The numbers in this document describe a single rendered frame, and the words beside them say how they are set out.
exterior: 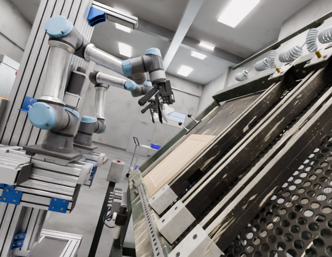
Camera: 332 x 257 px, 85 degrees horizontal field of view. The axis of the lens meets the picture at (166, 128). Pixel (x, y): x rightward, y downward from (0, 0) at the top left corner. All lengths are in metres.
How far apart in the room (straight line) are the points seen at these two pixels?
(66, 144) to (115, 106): 10.56
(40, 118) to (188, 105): 11.44
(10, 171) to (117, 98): 10.80
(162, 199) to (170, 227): 0.23
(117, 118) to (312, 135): 11.11
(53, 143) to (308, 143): 1.08
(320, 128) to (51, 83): 1.07
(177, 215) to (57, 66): 0.84
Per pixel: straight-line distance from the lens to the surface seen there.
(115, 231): 1.27
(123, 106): 11.58
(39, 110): 0.98
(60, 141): 1.09
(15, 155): 1.17
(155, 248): 0.73
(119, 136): 11.49
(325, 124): 0.77
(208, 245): 0.58
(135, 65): 0.90
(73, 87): 1.38
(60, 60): 1.04
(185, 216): 0.74
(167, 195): 0.94
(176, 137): 1.86
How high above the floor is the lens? 1.24
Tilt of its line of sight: 4 degrees up
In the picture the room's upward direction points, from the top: 15 degrees clockwise
